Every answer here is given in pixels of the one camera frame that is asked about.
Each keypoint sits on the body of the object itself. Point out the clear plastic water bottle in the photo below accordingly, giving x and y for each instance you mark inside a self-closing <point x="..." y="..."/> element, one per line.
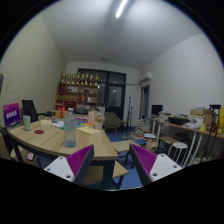
<point x="70" y="131"/>

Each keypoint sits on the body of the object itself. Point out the white printed booklet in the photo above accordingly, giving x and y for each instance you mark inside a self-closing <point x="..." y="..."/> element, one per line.
<point x="57" y="124"/>

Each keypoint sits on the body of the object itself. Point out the black office chair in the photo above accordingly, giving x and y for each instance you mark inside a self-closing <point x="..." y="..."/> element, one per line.
<point x="30" y="109"/>

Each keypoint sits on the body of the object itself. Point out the yellow gift box red ribbon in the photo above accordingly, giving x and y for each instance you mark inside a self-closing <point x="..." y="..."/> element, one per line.
<point x="61" y="114"/>

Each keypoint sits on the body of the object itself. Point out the pale green ribbed cup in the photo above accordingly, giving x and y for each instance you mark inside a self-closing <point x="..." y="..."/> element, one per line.
<point x="27" y="123"/>

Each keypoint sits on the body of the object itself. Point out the cardboard box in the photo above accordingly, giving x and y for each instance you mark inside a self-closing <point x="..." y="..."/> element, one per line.
<point x="200" y="112"/>

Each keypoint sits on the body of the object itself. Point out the stack of books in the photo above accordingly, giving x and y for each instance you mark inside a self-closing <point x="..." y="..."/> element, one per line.
<point x="143" y="128"/>

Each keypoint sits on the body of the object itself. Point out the white round stool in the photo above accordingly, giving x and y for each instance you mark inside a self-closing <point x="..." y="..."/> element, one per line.
<point x="178" y="145"/>

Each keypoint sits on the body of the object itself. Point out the black framed glass door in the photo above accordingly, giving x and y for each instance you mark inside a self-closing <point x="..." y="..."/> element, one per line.
<point x="115" y="95"/>

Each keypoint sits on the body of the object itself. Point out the black computer monitor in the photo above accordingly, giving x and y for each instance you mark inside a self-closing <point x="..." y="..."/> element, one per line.
<point x="156" y="109"/>

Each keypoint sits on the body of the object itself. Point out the black tripod stand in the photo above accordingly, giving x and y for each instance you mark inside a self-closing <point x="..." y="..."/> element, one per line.
<point x="129" y="113"/>

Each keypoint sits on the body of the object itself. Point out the long wooden side desk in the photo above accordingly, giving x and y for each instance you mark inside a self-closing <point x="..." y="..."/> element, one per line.
<point x="186" y="129"/>

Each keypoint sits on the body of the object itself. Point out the small wooden stool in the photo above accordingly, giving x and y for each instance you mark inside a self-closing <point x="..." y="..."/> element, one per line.
<point x="167" y="139"/>

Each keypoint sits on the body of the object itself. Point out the white wall air conditioner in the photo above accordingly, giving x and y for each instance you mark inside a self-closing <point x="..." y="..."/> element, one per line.
<point x="145" y="77"/>

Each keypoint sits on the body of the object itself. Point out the upright orange box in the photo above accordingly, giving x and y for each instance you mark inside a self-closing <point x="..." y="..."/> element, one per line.
<point x="91" y="116"/>

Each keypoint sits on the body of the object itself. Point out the grey-green armchair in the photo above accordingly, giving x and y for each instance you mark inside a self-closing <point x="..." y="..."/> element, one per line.
<point x="112" y="120"/>

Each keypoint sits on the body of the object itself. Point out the ceiling tube light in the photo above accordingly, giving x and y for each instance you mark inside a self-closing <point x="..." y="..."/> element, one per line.
<point x="121" y="8"/>

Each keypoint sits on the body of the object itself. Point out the wooden bench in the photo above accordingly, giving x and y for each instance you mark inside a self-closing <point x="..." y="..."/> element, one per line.
<point x="96" y="173"/>

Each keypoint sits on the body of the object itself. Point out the flat round red coaster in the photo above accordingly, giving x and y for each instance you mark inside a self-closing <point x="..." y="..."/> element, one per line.
<point x="39" y="132"/>

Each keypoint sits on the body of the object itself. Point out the pale yellow book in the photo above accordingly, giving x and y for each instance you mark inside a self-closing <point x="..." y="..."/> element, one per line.
<point x="88" y="130"/>

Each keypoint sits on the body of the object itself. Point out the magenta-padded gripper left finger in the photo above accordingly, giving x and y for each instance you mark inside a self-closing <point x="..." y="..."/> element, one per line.
<point x="60" y="166"/>

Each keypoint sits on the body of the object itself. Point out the purple sign board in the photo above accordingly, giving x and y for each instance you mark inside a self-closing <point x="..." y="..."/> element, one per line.
<point x="11" y="115"/>

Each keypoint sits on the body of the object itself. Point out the dark bag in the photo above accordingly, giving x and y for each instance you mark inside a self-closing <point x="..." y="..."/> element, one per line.
<point x="1" y="83"/>

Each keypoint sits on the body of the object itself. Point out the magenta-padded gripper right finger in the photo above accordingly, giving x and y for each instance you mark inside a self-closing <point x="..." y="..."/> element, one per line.
<point x="163" y="165"/>

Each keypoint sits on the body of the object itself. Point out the cream book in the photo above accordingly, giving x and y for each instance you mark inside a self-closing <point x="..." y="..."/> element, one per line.
<point x="45" y="122"/>

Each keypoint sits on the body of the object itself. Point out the pink flowers in white pot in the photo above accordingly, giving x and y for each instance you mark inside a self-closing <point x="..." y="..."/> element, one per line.
<point x="99" y="119"/>

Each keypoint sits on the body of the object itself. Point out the wooden shelf unit with trophies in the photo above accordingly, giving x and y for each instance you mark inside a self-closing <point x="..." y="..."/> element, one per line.
<point x="78" y="93"/>

